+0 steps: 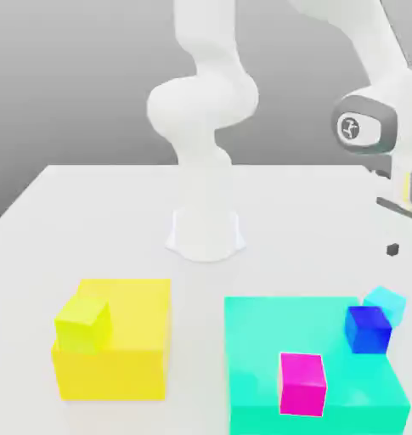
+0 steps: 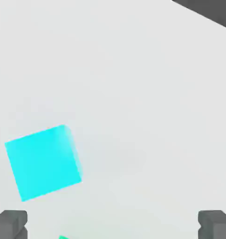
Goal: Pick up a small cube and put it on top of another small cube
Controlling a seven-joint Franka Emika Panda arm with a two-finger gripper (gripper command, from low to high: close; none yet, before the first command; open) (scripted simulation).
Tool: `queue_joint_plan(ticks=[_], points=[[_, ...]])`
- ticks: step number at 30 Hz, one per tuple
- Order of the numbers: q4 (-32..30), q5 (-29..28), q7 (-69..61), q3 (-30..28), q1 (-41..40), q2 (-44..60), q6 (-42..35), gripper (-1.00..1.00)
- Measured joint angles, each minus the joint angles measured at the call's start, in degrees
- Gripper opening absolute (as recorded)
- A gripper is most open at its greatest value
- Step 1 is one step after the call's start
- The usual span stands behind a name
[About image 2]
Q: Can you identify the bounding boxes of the small cyan cube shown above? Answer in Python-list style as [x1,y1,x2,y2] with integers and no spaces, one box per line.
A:
[4,124,83,203]

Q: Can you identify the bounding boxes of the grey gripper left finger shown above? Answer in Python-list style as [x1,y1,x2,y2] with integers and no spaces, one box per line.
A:
[0,210,28,239]

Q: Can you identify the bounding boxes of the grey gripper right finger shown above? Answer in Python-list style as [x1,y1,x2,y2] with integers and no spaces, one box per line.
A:
[198,210,226,239]

